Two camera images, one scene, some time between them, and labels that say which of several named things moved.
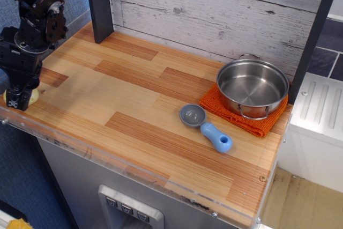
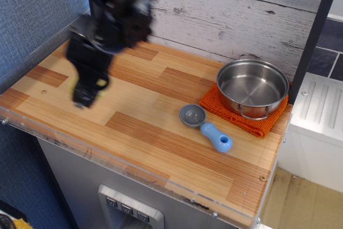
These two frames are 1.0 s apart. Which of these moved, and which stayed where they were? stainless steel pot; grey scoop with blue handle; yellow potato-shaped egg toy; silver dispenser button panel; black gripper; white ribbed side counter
Moved: black gripper; yellow potato-shaped egg toy
Stayed: grey scoop with blue handle; stainless steel pot; silver dispenser button panel; white ribbed side counter
